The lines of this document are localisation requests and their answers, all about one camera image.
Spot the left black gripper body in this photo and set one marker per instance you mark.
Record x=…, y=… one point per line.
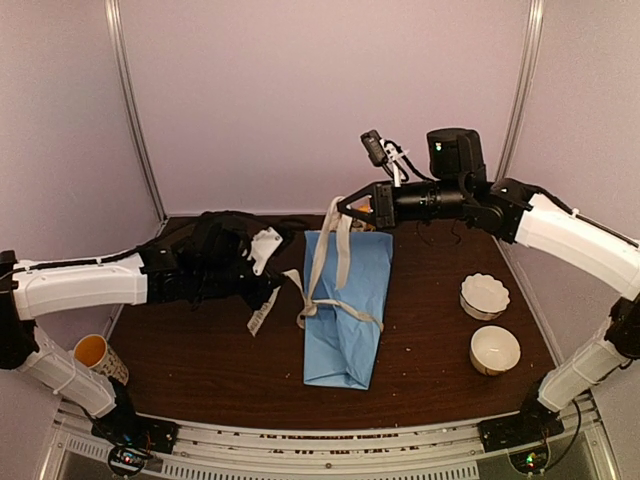
x=219, y=279

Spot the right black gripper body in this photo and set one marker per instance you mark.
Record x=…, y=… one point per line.
x=447, y=201

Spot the blue wrapping paper sheet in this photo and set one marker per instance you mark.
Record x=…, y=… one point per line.
x=342, y=338

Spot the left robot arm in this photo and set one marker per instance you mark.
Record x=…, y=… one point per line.
x=32, y=289

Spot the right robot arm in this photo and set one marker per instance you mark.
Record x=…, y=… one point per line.
x=527, y=215

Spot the scalloped white bowl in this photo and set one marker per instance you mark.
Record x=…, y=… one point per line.
x=483, y=297

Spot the patterned cup orange inside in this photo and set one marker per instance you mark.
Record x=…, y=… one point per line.
x=96, y=353

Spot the round white bowl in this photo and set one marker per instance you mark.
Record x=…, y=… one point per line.
x=494, y=350

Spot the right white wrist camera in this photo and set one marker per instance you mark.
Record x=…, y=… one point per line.
x=387, y=155

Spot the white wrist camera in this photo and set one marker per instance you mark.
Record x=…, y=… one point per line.
x=264, y=244
x=387, y=155

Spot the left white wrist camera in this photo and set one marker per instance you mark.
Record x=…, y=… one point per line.
x=264, y=244

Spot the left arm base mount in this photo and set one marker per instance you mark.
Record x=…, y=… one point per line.
x=145, y=434

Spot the right aluminium frame post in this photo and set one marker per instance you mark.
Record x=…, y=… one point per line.
x=529, y=59

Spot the aluminium frame post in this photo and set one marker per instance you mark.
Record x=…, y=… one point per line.
x=118, y=41
x=529, y=59

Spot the front aluminium rail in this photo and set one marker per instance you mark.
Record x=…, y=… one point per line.
x=452, y=450

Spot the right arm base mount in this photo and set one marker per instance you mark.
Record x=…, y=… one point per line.
x=516, y=430

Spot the left aluminium frame post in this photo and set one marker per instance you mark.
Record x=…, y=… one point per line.
x=118, y=41

